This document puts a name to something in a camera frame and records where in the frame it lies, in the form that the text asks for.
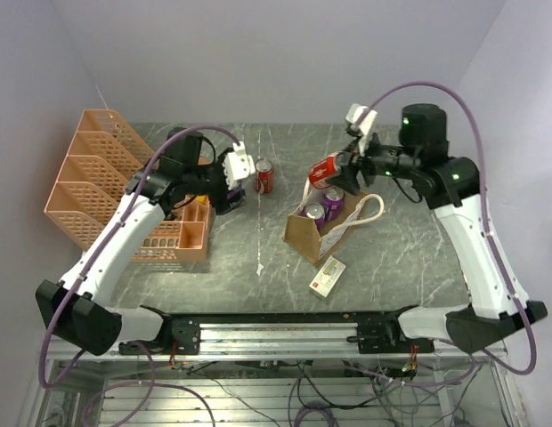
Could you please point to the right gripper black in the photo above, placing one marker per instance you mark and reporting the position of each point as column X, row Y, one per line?
column 347, row 178

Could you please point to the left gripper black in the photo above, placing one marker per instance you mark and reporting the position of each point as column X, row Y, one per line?
column 222, row 203

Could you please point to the red cola can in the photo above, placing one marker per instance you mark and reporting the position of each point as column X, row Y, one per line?
column 325, row 169
column 264, row 176

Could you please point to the purple Fanta can front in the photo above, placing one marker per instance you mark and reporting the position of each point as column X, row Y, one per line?
column 315, row 212

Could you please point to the red cola can back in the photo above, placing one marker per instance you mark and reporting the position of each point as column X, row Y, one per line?
column 264, row 176

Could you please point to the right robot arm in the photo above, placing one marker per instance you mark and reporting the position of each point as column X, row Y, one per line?
column 498, row 306

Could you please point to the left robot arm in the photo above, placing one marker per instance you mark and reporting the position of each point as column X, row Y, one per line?
column 76, row 308

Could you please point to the small white cardboard box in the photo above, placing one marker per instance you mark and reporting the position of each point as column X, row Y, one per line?
column 326, row 278

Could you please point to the orange plastic desk organizer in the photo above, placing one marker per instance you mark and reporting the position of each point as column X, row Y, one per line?
column 104, row 153

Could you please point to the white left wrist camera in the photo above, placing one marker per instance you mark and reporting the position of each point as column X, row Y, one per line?
column 238, row 164

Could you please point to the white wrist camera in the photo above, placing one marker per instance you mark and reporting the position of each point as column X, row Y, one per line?
column 238, row 164
column 360, row 120

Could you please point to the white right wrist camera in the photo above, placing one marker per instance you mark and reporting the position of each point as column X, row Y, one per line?
column 360, row 120

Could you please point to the aluminium corner rail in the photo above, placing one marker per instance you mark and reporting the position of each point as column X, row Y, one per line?
column 426, row 133

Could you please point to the aluminium mounting rail frame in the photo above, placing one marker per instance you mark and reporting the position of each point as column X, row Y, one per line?
column 328, row 334

